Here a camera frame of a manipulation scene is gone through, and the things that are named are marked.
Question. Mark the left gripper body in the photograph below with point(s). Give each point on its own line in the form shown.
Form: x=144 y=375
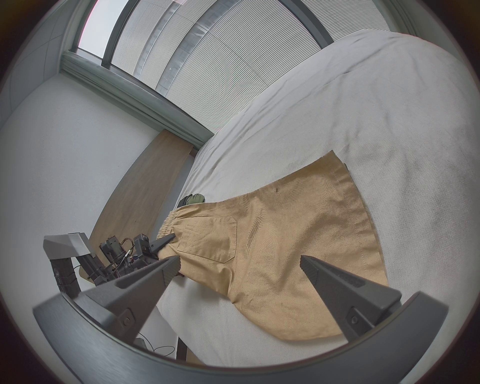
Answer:
x=150 y=254

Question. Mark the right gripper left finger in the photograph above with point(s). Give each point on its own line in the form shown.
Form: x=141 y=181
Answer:
x=127 y=300

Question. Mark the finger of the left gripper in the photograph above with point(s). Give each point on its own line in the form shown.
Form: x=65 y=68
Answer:
x=163 y=242

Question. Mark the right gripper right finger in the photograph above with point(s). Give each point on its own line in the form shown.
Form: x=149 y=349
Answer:
x=352 y=300

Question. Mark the tan shorts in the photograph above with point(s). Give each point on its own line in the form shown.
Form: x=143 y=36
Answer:
x=281 y=243

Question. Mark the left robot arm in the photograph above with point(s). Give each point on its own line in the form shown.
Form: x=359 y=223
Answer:
x=67 y=245

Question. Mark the bed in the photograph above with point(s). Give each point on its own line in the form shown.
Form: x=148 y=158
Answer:
x=375 y=112

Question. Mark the black garment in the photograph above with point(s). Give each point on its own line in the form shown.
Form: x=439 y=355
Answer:
x=182 y=202

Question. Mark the green garment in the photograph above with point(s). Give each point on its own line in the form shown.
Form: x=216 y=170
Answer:
x=195 y=198

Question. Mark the grey-green curtain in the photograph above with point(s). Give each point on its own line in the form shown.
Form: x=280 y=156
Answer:
x=131 y=97
x=403 y=17

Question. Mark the window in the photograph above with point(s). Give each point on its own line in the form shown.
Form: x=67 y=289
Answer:
x=225 y=56

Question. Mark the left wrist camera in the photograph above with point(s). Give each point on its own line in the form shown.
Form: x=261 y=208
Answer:
x=140 y=242

